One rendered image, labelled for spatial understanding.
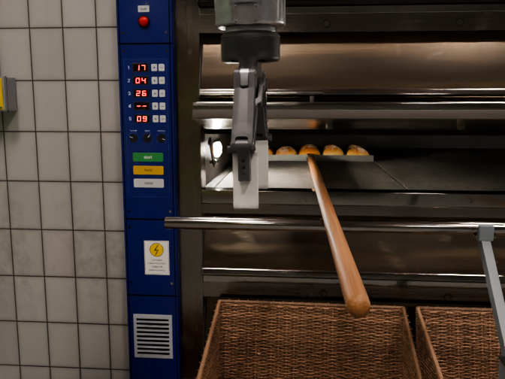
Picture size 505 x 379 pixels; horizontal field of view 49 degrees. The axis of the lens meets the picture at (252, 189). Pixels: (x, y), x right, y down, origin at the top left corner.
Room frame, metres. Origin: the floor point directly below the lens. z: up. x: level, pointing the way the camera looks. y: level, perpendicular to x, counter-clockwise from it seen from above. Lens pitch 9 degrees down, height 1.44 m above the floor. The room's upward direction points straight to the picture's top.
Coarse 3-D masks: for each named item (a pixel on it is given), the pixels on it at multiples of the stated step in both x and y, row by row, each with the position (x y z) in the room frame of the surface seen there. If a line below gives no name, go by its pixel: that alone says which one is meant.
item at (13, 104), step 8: (0, 80) 1.60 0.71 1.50; (8, 80) 1.63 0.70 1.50; (0, 88) 1.60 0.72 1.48; (8, 88) 1.63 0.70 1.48; (0, 96) 1.60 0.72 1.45; (8, 96) 1.63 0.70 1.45; (16, 96) 1.67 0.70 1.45; (0, 104) 1.60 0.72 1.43; (8, 104) 1.62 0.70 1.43; (16, 104) 1.67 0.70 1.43
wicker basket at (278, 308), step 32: (224, 320) 1.58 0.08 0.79; (256, 320) 1.56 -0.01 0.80; (288, 320) 1.56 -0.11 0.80; (320, 320) 1.55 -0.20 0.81; (352, 320) 1.54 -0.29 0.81; (384, 320) 1.53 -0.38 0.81; (224, 352) 1.55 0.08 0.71; (256, 352) 1.54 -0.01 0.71; (288, 352) 1.54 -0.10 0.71; (320, 352) 1.53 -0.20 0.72; (352, 352) 1.52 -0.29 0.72; (384, 352) 1.51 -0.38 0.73
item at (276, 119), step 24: (216, 120) 1.51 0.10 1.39; (288, 120) 1.49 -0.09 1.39; (312, 120) 1.48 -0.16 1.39; (336, 120) 1.47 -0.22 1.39; (360, 120) 1.47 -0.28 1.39; (384, 120) 1.46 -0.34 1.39; (408, 120) 1.45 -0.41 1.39; (432, 120) 1.45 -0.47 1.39; (456, 120) 1.44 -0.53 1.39; (480, 120) 1.44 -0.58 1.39; (504, 120) 1.43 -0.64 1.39
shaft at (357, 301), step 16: (320, 176) 1.72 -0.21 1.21; (320, 192) 1.42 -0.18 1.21; (320, 208) 1.27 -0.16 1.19; (336, 224) 1.04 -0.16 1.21; (336, 240) 0.92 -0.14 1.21; (336, 256) 0.84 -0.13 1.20; (352, 272) 0.74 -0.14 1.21; (352, 288) 0.67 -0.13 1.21; (352, 304) 0.64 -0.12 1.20; (368, 304) 0.64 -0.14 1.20
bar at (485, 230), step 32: (192, 224) 1.25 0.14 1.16; (224, 224) 1.24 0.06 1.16; (256, 224) 1.24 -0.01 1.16; (288, 224) 1.23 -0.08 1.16; (320, 224) 1.23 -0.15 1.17; (352, 224) 1.22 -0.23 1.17; (384, 224) 1.21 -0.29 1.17; (416, 224) 1.21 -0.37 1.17; (448, 224) 1.20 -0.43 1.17; (480, 224) 1.20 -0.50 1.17
